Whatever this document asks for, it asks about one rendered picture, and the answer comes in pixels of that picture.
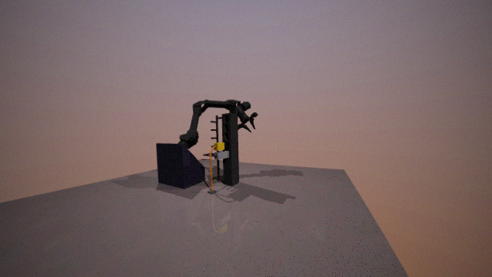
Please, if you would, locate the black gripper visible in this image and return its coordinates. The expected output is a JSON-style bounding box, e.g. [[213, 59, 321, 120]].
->
[[238, 111, 258, 132]]

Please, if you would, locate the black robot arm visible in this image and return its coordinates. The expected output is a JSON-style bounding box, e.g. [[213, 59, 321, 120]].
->
[[178, 99, 251, 149]]

